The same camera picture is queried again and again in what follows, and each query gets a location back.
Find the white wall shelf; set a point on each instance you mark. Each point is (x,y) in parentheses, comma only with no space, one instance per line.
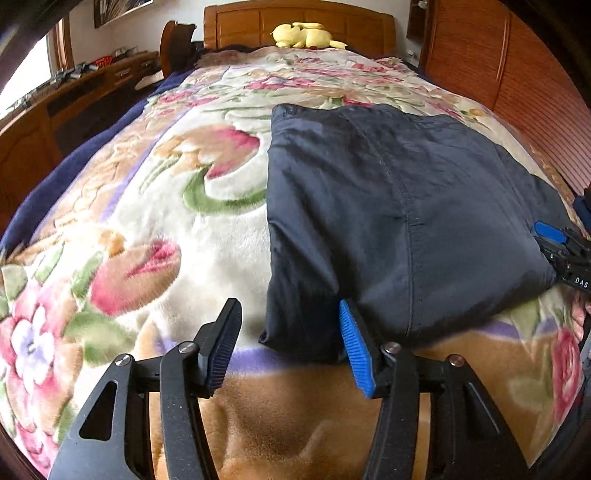
(120,11)

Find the dark desk clutter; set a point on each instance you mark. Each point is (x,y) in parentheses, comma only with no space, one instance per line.
(76,71)

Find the window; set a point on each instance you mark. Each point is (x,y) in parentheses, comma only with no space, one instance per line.
(27,74)

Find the dark wooden chair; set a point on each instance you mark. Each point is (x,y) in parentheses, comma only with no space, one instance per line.
(175,46)

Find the yellow plush toy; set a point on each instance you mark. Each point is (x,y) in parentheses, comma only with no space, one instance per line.
(304,36)

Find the floral blanket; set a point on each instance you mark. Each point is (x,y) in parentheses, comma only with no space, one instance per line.
(184,258)

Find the black jacket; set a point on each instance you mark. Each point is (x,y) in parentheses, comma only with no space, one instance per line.
(392,207)

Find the dark blue bed sheet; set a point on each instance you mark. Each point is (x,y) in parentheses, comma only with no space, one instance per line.
(92,152)

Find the wooden desk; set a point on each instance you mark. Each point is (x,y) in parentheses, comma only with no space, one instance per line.
(46,124)

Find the wooden louvered wardrobe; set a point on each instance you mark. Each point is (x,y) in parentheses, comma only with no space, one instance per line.
(508,60)

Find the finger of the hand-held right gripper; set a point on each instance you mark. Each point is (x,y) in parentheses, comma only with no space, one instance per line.
(551,231)

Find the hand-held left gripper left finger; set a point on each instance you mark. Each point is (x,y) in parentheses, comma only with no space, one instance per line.
(217,360)

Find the red item on desk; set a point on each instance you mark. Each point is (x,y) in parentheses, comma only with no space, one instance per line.
(101,60)

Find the wooden headboard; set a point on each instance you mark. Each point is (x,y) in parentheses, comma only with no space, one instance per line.
(240,23)

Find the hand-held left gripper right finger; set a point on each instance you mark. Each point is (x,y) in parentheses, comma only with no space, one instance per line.
(358,350)

